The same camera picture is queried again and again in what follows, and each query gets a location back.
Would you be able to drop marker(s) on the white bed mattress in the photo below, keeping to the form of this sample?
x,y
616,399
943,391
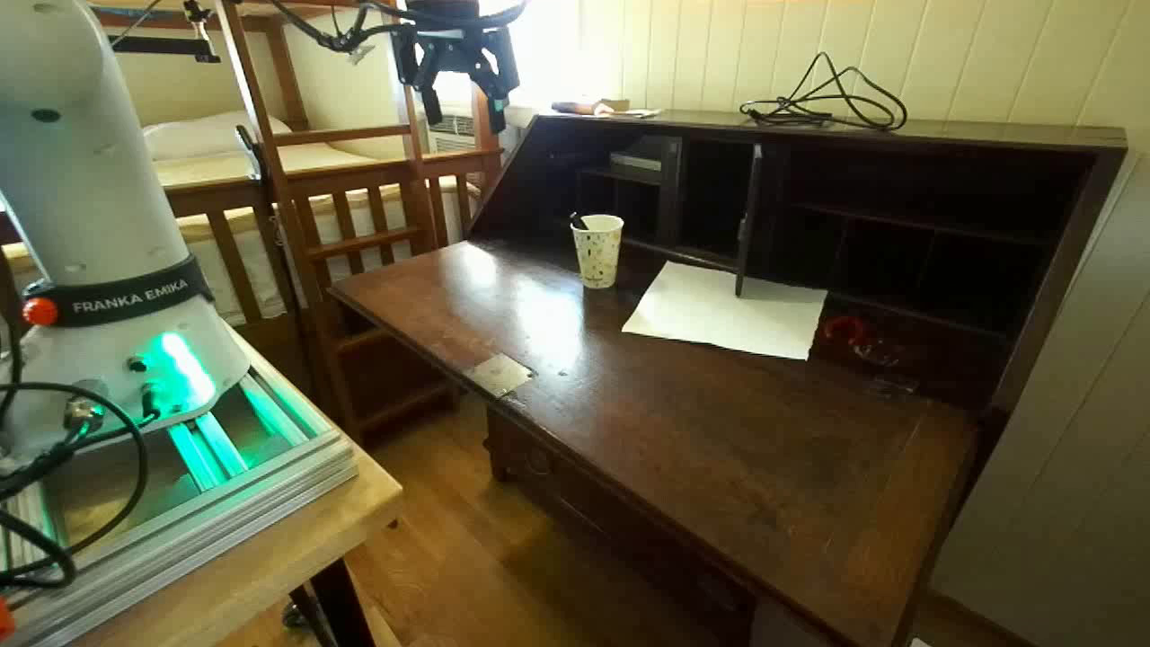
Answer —
x,y
201,149

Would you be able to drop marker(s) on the white wall radiator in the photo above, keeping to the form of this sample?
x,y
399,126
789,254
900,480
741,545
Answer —
x,y
450,126

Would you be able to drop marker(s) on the red object in cubby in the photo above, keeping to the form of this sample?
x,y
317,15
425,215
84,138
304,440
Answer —
x,y
858,344

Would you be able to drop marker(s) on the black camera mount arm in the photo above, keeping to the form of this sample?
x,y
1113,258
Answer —
x,y
168,45

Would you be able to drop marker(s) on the small card on desk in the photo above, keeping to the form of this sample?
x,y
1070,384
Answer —
x,y
498,374

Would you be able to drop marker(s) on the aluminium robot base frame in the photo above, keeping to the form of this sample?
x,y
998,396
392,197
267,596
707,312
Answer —
x,y
228,456

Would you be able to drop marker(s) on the white dotted paper cup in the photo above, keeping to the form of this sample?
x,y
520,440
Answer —
x,y
597,254

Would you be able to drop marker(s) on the white paper sheet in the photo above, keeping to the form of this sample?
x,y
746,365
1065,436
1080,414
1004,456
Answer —
x,y
724,312

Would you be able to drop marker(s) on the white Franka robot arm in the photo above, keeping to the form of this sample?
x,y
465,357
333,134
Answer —
x,y
73,181

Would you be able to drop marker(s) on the small clutter on desk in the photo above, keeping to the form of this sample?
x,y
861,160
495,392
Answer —
x,y
597,105

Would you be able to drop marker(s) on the dark wooden secretary desk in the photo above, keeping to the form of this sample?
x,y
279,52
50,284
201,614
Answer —
x,y
720,456

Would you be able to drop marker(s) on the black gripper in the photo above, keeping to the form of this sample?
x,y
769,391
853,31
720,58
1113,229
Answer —
x,y
455,33

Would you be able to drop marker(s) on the light wooden robot table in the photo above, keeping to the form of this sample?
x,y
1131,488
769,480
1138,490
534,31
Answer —
x,y
299,553

